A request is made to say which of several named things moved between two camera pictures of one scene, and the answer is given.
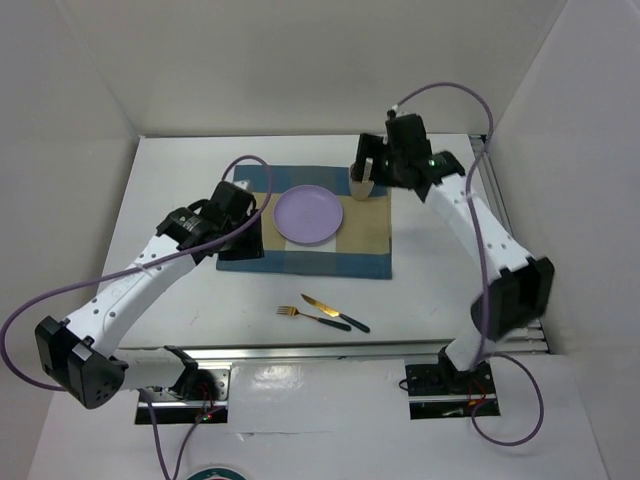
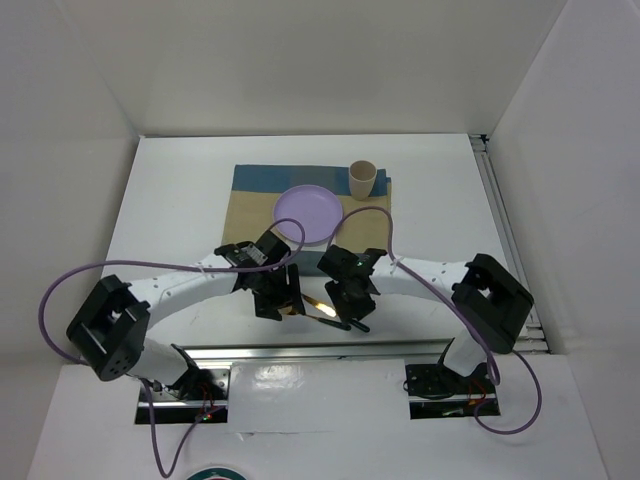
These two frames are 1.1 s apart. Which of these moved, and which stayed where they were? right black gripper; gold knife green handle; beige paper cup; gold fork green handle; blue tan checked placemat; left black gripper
Moved: left black gripper; right black gripper
Stayed: gold fork green handle; blue tan checked placemat; beige paper cup; gold knife green handle
